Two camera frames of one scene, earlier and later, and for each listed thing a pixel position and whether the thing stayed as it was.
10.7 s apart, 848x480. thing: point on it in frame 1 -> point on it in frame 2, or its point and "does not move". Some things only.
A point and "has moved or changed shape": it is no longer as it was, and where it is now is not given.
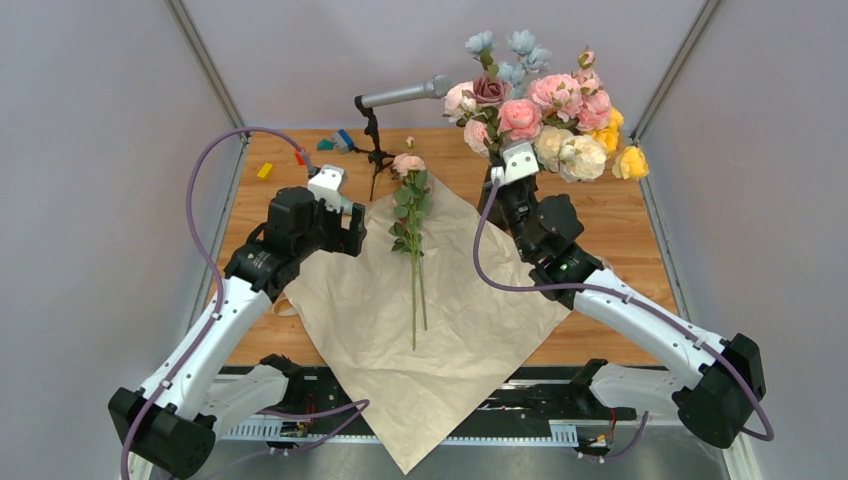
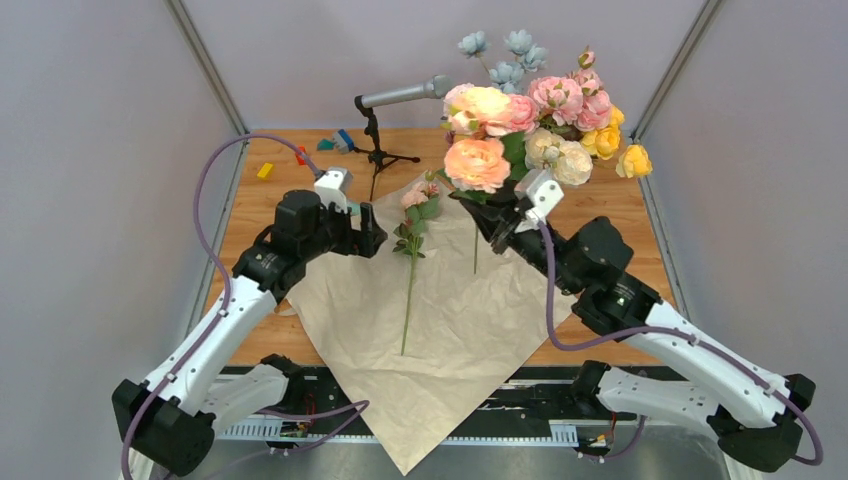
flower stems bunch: x=411 y=207 has moved or changed shape
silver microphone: x=435 y=86 does not move
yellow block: x=266 y=171 does not move
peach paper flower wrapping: x=412 y=331 does not move
